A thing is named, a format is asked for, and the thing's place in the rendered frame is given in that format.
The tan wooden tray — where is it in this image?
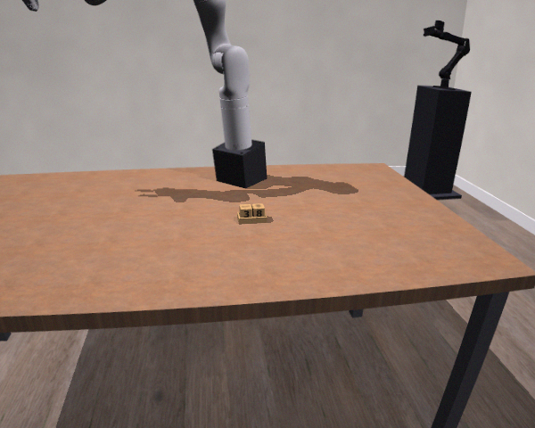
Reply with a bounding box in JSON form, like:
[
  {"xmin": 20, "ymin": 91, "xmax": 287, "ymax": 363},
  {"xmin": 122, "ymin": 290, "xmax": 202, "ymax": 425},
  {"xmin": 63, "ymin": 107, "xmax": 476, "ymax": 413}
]
[{"xmin": 237, "ymin": 212, "xmax": 268, "ymax": 224}]

